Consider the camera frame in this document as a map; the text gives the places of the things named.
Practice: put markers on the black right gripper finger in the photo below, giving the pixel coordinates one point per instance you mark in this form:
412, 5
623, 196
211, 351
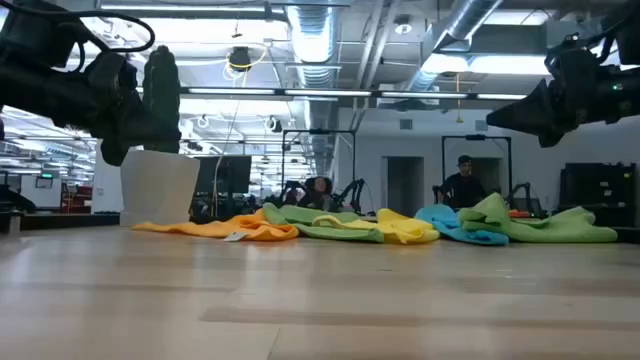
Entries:
542, 112

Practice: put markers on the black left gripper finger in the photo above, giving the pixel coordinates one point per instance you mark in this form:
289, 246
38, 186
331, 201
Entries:
112, 115

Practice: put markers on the light green microfiber towel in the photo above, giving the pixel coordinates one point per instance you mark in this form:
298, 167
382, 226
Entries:
550, 227

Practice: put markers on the blue microfiber towel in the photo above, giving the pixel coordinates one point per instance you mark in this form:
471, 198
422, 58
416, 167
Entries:
440, 217

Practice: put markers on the yellow microfiber towel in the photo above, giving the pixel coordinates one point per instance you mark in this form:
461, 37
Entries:
400, 225

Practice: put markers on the black background robot arm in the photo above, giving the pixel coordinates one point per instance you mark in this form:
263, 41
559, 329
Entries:
520, 192
352, 192

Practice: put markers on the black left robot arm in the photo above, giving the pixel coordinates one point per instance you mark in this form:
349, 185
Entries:
35, 30

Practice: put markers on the orange microfiber towel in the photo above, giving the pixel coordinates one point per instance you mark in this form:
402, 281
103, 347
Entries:
200, 229

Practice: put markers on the dark green microfiber towel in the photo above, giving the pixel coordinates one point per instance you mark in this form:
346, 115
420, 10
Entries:
320, 215

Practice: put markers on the green cactus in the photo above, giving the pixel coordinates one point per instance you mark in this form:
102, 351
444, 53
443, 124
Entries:
161, 80

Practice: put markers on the white hexagonal plant pot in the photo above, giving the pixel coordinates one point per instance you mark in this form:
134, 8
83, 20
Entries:
157, 185

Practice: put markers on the black shelf cabinet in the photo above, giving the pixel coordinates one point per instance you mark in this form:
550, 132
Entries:
595, 190

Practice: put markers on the person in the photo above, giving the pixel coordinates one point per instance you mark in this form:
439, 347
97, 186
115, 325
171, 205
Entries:
317, 192
462, 190

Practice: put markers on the black computer monitor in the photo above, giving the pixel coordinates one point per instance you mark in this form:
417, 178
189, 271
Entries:
225, 175

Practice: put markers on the long ceiling light bar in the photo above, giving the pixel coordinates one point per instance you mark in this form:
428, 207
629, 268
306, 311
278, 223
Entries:
325, 93

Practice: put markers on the black metal frame stand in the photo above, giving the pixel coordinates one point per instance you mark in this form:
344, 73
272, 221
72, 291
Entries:
475, 136
320, 131

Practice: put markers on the silver smooth ceiling duct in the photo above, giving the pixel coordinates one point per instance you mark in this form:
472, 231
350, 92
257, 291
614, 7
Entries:
470, 20

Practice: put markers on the silver ribbed ceiling duct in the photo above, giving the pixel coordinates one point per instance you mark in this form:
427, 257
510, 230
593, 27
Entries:
312, 35

